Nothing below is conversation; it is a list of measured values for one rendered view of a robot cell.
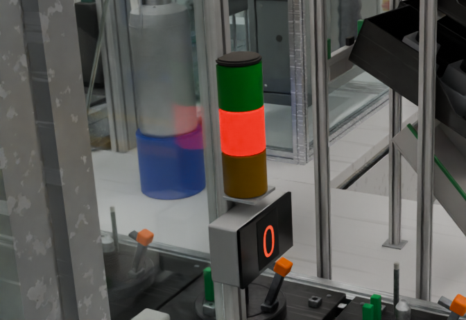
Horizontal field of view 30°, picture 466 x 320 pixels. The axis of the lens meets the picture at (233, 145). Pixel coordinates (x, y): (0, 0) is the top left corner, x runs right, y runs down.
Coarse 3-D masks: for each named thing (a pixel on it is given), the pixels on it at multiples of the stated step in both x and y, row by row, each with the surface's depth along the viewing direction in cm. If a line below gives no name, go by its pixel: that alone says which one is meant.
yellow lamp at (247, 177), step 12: (228, 156) 95; (240, 156) 95; (252, 156) 95; (264, 156) 96; (228, 168) 96; (240, 168) 95; (252, 168) 95; (264, 168) 96; (228, 180) 96; (240, 180) 96; (252, 180) 96; (264, 180) 97; (228, 192) 97; (240, 192) 96; (252, 192) 96; (264, 192) 97
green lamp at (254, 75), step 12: (216, 72) 93; (228, 72) 92; (240, 72) 91; (252, 72) 92; (228, 84) 92; (240, 84) 92; (252, 84) 92; (228, 96) 93; (240, 96) 92; (252, 96) 93; (228, 108) 93; (240, 108) 93; (252, 108) 93
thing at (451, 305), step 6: (444, 300) 111; (450, 300) 112; (456, 300) 110; (462, 300) 110; (444, 306) 111; (450, 306) 110; (456, 306) 110; (462, 306) 109; (456, 312) 110; (462, 312) 110; (450, 318) 111; (456, 318) 111
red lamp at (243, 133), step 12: (228, 120) 94; (240, 120) 93; (252, 120) 94; (264, 120) 96; (228, 132) 94; (240, 132) 94; (252, 132) 94; (264, 132) 96; (228, 144) 95; (240, 144) 94; (252, 144) 94; (264, 144) 96
